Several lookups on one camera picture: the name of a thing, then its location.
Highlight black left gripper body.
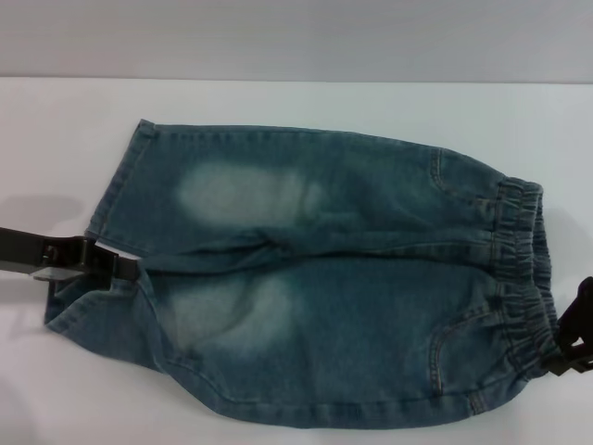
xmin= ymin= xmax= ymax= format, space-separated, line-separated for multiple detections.
xmin=0 ymin=225 xmax=89 ymax=283

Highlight blue denim shorts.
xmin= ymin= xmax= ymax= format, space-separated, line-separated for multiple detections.
xmin=44 ymin=119 xmax=564 ymax=430

